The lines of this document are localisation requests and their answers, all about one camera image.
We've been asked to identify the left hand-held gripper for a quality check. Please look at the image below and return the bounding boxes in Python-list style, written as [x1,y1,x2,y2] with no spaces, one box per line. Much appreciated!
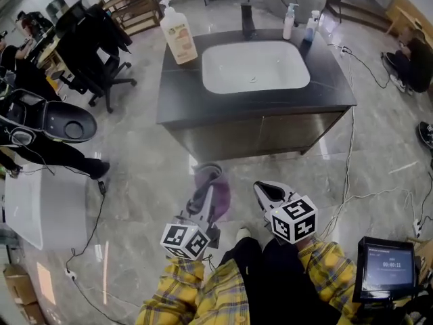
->
[160,183,221,260]

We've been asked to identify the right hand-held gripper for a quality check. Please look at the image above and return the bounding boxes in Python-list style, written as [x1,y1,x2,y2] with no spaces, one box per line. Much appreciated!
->
[253,181,319,245]

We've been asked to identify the purple cloth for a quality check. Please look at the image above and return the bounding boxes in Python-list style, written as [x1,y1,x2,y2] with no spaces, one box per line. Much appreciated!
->
[192,162,232,223]

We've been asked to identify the person's right forearm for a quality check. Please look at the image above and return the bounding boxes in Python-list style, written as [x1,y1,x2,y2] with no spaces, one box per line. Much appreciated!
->
[297,237,358,314]

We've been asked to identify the person's left forearm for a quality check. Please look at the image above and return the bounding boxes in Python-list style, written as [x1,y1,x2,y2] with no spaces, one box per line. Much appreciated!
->
[141,255,207,325]

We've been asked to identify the dark vanity cabinet black top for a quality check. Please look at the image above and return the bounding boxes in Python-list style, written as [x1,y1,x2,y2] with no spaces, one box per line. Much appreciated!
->
[156,28,358,162]

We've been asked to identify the white block cabinet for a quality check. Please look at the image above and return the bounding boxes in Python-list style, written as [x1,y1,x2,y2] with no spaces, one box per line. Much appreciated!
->
[5,167,89,251]

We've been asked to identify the person's black trousers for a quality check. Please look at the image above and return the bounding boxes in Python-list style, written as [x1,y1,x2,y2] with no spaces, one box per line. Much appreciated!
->
[219,237,341,325]

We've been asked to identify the person's yellow plaid shirt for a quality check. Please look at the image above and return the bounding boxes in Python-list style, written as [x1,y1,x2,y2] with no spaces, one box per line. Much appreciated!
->
[194,259,251,325]

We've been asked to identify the black touchscreen display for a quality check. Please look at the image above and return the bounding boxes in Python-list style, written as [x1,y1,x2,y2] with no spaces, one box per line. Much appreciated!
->
[352,236,419,303]

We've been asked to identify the white sink basin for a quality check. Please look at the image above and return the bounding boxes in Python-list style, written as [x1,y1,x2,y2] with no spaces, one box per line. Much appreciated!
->
[202,41,311,95]

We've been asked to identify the black hard-shell backpack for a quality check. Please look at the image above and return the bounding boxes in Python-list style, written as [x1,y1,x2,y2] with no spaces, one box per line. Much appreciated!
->
[0,89,98,146]

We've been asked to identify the black round tray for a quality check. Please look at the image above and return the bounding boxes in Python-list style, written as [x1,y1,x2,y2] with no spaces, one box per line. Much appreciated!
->
[417,120,433,150]

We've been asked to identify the large pump bottle orange label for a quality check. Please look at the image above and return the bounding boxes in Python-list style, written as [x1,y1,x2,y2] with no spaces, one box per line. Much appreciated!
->
[158,0,199,66]

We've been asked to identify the blue spray bottle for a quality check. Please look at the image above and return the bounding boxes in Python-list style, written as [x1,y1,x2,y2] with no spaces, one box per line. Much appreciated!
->
[303,10,321,43]

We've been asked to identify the black faucet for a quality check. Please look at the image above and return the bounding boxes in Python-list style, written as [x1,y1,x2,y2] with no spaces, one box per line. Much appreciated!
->
[240,2,256,40]

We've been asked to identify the black office chair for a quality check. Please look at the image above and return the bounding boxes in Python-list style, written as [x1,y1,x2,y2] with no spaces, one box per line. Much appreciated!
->
[55,0,138,114]

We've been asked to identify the grey armchair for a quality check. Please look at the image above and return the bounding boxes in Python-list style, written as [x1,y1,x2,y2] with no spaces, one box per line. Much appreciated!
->
[262,0,327,25]

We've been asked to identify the cardboard box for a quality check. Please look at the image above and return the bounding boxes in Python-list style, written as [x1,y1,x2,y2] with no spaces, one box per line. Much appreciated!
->
[3,263,45,325]

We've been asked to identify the wooden shelf table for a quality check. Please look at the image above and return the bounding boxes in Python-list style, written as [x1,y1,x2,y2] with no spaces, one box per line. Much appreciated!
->
[97,0,163,37]

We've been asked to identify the light wooden bench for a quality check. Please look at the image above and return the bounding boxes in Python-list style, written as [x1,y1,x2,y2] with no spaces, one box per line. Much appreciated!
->
[385,0,427,39]

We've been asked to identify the white floor cable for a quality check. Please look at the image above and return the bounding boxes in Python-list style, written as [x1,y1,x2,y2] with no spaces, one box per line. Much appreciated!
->
[319,45,424,240]

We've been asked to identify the black floor cable with adapter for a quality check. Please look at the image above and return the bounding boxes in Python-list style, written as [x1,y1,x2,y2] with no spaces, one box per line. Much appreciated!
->
[66,179,143,318]

